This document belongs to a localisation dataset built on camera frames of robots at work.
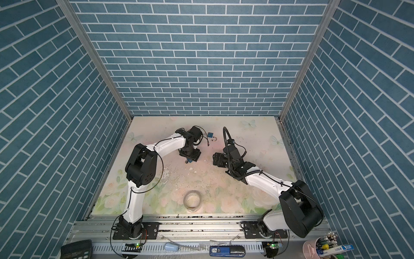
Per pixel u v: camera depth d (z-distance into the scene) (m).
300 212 0.42
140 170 0.55
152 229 0.74
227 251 0.65
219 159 0.77
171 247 0.68
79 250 0.67
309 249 0.64
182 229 0.75
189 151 0.84
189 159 0.97
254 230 0.74
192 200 0.83
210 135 1.09
